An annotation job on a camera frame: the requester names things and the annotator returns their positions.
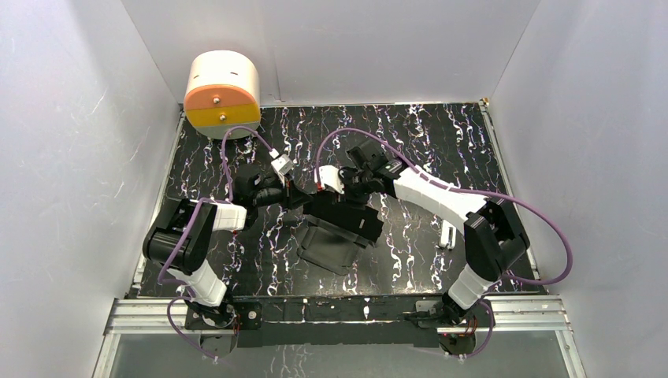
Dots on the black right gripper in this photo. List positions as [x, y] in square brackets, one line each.
[353, 202]

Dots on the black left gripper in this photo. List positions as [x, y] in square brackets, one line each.
[291, 193]

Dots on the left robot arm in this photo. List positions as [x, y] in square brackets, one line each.
[178, 240]

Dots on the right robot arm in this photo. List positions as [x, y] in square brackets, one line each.
[493, 234]

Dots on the round cream drawer cabinet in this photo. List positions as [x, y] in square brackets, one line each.
[223, 91]

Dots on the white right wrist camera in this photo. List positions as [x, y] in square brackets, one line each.
[327, 177]

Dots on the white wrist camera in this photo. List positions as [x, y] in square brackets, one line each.
[282, 165]
[327, 177]

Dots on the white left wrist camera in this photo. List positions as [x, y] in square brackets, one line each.
[282, 165]

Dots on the aluminium front rail frame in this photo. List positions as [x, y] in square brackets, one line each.
[344, 320]

